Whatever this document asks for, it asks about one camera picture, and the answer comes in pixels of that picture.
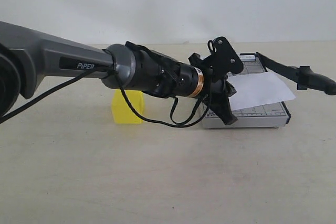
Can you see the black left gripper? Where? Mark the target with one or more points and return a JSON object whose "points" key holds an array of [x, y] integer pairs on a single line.
{"points": [[221, 91]]}

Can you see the white paper sheet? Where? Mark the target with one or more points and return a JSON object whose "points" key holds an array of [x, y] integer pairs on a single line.
{"points": [[258, 89]]}

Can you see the black cutter blade arm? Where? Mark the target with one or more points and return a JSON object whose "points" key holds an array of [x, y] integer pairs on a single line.
{"points": [[303, 76]]}

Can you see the yellow cube block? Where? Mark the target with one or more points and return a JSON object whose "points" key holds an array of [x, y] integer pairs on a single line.
{"points": [[121, 112]]}

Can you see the grey paper cutter base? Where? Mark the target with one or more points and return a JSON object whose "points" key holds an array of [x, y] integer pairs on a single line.
{"points": [[271, 115]]}

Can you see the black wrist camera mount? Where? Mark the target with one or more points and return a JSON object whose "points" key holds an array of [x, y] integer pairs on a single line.
{"points": [[222, 60]]}

